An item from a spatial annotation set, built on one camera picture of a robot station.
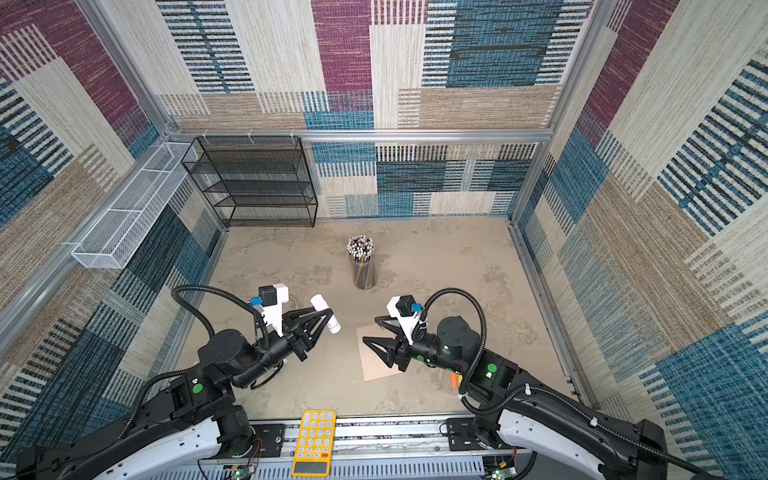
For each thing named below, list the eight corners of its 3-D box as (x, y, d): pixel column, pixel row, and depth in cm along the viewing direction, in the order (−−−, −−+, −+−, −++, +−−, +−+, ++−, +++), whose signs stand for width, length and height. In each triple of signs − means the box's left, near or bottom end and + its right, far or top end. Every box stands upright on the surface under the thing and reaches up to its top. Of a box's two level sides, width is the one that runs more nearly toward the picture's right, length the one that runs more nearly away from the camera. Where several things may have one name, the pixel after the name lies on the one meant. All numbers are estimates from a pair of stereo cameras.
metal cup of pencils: (351, 289, 102) (345, 255, 88) (353, 271, 107) (347, 235, 93) (376, 289, 102) (374, 255, 88) (376, 271, 107) (374, 235, 93)
